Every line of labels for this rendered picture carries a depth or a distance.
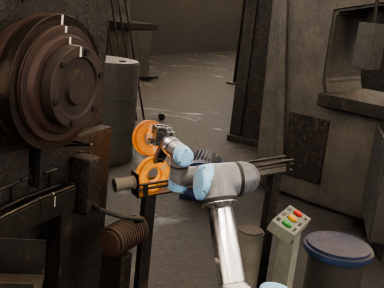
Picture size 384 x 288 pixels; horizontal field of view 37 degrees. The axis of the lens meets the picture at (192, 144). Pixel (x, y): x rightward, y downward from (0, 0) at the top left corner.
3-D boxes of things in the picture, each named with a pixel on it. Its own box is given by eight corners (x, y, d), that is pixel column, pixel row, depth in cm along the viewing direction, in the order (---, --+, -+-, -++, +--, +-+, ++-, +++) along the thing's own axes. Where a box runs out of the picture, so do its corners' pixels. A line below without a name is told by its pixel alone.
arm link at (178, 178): (198, 192, 224) (200, 166, 220) (171, 194, 220) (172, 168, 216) (191, 184, 231) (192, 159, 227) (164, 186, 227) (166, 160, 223)
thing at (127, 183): (112, 189, 239) (111, 176, 238) (131, 186, 243) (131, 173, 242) (116, 194, 234) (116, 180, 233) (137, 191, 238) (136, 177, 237)
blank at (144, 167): (145, 197, 246) (149, 199, 243) (128, 171, 238) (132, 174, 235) (171, 174, 251) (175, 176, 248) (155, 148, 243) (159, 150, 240)
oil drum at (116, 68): (51, 156, 496) (56, 54, 474) (93, 144, 548) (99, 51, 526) (107, 171, 470) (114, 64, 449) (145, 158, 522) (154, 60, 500)
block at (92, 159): (65, 211, 231) (68, 154, 225) (78, 206, 238) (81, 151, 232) (86, 218, 226) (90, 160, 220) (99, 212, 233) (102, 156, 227)
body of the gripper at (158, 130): (167, 123, 238) (180, 132, 228) (164, 143, 241) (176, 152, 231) (151, 123, 235) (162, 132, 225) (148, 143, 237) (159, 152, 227)
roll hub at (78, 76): (38, 131, 186) (41, 45, 179) (90, 119, 210) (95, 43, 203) (51, 134, 183) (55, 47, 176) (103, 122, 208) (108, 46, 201)
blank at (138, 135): (127, 126, 241) (131, 127, 238) (157, 115, 249) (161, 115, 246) (137, 160, 245) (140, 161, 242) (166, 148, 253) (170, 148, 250)
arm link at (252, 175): (274, 159, 187) (216, 159, 233) (244, 162, 184) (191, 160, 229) (276, 194, 187) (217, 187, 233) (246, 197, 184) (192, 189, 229)
